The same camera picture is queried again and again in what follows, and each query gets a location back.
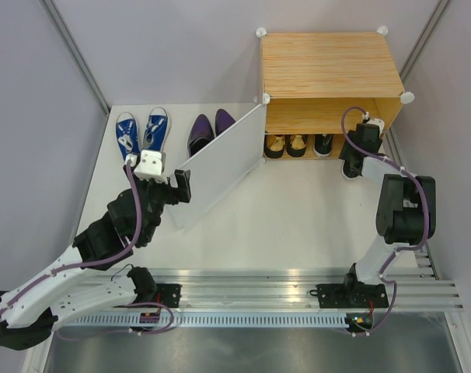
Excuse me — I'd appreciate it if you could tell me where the left blue canvas sneaker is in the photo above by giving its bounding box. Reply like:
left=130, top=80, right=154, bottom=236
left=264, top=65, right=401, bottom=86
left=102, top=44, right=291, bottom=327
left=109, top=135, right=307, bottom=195
left=115, top=112, right=140, bottom=160

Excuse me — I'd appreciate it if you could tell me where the wooden shoe cabinet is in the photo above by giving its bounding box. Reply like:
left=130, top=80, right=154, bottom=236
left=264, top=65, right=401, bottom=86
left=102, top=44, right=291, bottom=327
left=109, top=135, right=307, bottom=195
left=256, top=26, right=414, bottom=159

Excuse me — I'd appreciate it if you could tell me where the purple cable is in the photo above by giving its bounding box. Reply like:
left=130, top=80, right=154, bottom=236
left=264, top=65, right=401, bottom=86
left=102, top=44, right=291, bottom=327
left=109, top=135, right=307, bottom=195
left=0, top=162, right=174, bottom=347
left=342, top=106, right=431, bottom=337

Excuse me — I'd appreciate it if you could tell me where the right blue canvas sneaker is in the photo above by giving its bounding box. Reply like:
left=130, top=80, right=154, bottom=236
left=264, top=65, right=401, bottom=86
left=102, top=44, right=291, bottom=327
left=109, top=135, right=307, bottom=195
left=143, top=107, right=170, bottom=152

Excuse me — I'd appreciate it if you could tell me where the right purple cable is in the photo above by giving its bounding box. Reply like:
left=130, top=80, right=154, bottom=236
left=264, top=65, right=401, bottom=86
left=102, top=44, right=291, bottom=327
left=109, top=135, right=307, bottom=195
left=342, top=106, right=431, bottom=337

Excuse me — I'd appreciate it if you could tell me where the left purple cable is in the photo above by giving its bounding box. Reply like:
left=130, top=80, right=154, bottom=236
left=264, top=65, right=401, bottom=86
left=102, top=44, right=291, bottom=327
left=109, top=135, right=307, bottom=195
left=0, top=162, right=174, bottom=347

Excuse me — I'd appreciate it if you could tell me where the left purple pointed loafer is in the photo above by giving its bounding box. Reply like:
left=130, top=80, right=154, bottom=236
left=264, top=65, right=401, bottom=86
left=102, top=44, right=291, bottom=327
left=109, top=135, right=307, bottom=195
left=187, top=114, right=215, bottom=157

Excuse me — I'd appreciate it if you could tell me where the white slotted cable duct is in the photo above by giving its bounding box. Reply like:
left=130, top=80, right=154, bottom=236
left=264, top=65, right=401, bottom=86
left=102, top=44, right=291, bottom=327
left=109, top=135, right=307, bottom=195
left=70, top=312, right=348, bottom=329

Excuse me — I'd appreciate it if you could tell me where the white cabinet door panel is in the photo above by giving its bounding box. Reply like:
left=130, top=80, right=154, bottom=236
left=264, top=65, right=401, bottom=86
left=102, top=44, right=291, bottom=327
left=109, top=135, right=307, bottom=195
left=167, top=104, right=267, bottom=228

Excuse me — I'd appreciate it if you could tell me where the right purple pointed loafer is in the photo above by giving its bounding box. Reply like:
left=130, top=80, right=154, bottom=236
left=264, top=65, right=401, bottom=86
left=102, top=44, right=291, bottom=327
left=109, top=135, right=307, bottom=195
left=215, top=108, right=236, bottom=136

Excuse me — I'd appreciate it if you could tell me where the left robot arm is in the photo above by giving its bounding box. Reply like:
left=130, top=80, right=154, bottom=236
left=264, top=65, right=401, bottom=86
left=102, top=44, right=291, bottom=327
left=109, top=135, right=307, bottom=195
left=0, top=167, right=191, bottom=350

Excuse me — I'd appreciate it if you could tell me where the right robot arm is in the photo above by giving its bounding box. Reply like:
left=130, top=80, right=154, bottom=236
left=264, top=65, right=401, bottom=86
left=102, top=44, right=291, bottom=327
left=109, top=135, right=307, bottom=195
left=338, top=118, right=436, bottom=308

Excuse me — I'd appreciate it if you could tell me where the gold loafer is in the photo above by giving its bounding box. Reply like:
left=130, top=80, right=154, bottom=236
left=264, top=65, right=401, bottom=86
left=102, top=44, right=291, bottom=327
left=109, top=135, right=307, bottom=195
left=263, top=134, right=285, bottom=159
left=286, top=134, right=308, bottom=158

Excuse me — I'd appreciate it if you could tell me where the blue canvas sneaker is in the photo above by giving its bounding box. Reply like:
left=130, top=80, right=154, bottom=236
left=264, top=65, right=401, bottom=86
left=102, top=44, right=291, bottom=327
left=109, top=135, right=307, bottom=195
left=143, top=107, right=170, bottom=152
left=115, top=112, right=140, bottom=160

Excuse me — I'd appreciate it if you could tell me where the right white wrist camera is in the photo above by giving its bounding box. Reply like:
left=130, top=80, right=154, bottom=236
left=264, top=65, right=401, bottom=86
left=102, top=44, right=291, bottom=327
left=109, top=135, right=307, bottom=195
left=362, top=112, right=385, bottom=136

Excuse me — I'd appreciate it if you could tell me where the black white sneaker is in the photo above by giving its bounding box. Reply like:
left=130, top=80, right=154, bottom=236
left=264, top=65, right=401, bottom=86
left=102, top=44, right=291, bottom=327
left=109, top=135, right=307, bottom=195
left=341, top=156, right=363, bottom=180
left=313, top=134, right=333, bottom=158

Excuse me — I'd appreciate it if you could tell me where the aluminium rail base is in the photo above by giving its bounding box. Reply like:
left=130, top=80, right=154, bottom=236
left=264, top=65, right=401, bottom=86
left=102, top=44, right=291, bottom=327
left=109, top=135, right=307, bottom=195
left=151, top=267, right=463, bottom=312

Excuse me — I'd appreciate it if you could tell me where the purple pointed loafer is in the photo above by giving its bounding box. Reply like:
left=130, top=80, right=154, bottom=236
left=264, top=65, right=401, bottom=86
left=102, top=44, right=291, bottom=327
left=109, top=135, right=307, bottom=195
left=215, top=108, right=236, bottom=136
left=187, top=114, right=215, bottom=157

